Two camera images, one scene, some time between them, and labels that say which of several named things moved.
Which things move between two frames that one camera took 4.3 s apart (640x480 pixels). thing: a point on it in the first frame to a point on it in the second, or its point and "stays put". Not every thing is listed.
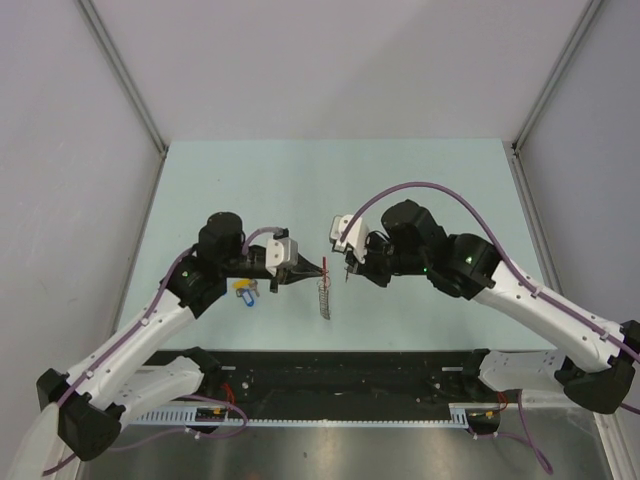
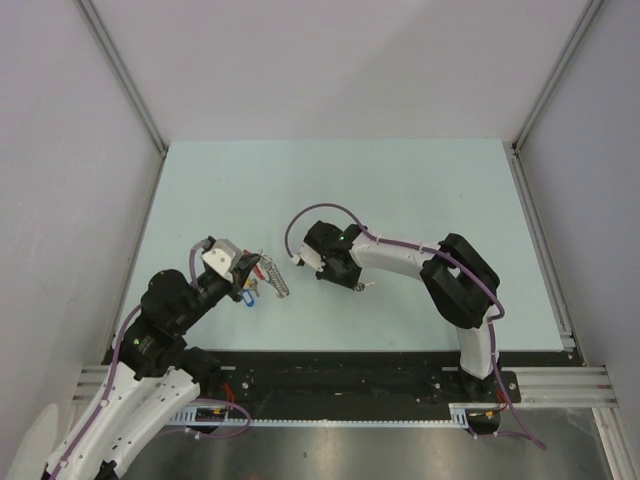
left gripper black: (302, 269) to (239, 274)
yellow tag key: (247, 283) stays put
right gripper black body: (378, 265) to (348, 277)
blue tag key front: (248, 298) stays put
